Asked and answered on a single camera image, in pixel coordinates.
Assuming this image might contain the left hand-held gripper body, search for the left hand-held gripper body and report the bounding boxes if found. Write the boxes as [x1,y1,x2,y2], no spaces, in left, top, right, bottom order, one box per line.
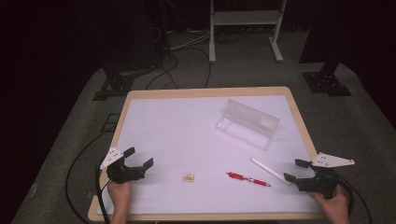
[99,147,147,185]

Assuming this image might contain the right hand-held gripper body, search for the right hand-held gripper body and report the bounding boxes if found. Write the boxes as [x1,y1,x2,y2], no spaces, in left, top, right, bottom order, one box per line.
[294,151,356,201]

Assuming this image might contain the white pen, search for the white pen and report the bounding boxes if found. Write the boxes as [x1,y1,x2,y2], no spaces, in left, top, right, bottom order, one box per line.
[250,158,291,186]

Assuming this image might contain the red pen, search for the red pen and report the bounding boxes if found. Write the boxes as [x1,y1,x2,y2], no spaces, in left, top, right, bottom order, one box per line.
[226,171,272,188]

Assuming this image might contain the clear plastic pencil case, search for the clear plastic pencil case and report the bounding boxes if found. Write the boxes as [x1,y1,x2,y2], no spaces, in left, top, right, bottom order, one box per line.
[215,98,281,152]

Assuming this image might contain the person's left hand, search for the person's left hand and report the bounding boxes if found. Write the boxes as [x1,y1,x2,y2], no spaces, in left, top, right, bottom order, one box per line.
[106,180,133,217]

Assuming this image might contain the person's right hand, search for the person's right hand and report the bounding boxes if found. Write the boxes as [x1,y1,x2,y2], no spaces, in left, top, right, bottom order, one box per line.
[307,185,351,220]

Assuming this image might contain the white table mat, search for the white table mat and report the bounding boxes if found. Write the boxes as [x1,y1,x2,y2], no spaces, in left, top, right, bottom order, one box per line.
[96,94,321,216]

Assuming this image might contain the black stand base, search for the black stand base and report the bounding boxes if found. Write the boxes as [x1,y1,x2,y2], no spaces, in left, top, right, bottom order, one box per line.
[301,61,353,98]
[92,66,135,102]

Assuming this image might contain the white metal stand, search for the white metal stand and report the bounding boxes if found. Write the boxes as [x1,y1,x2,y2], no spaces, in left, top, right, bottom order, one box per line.
[208,0,288,64]

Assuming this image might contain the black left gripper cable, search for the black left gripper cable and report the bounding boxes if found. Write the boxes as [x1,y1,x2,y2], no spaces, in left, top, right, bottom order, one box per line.
[94,161,111,224]

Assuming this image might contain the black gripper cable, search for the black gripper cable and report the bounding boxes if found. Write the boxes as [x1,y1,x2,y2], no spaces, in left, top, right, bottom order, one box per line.
[334,172,374,224]
[94,161,111,224]

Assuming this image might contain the black wire frame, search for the black wire frame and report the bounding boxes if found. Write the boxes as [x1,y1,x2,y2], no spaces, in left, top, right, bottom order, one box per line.
[102,112,121,133]

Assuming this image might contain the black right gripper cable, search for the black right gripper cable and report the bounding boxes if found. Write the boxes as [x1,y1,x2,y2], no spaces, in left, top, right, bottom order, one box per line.
[334,172,374,224]

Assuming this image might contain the thin black floor cable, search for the thin black floor cable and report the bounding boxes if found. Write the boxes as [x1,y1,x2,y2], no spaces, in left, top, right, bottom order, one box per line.
[64,130,110,224]

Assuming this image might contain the white floor cables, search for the white floor cables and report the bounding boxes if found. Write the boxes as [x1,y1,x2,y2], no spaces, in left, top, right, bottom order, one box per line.
[167,28,213,51]

